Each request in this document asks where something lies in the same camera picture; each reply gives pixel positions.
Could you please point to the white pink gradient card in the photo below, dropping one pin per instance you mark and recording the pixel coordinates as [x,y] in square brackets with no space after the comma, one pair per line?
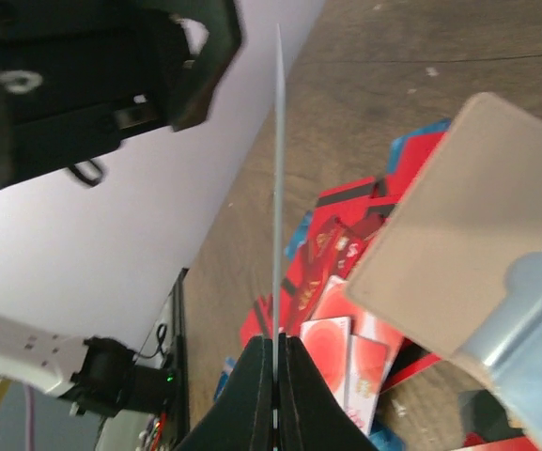
[352,349]

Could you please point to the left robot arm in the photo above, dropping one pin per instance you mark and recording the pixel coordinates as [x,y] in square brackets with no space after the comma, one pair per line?
[98,374]

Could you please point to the teal VIP card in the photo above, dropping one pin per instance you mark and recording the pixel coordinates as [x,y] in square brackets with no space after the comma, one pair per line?
[279,156]

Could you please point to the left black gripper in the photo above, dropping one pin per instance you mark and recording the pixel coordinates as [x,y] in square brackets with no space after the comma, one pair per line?
[78,78]

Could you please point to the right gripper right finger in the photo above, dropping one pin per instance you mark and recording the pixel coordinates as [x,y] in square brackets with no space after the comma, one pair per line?
[309,417]

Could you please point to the beige leather card holder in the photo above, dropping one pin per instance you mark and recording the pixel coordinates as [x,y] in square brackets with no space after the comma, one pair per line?
[458,266]

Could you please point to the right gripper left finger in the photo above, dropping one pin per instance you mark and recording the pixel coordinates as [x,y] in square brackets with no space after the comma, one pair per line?
[241,417]

